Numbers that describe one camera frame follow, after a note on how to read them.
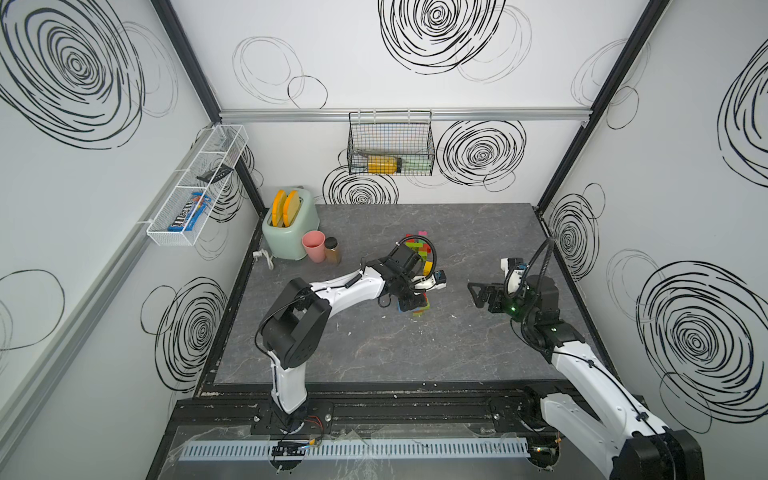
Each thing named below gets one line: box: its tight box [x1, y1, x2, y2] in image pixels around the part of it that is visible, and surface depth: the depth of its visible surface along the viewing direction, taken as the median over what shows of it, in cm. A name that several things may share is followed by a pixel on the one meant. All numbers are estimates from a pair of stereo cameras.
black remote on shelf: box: [196, 163, 234, 184], surface depth 82 cm
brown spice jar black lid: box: [324, 237, 341, 266], surface depth 101 cm
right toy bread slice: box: [283, 190, 301, 228], surface depth 95 cm
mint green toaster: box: [262, 188, 320, 261], surface depth 98 cm
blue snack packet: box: [167, 192, 212, 232], surface depth 71 cm
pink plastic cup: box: [302, 230, 326, 263], surface depth 101 cm
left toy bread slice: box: [271, 189, 287, 227], surface depth 93 cm
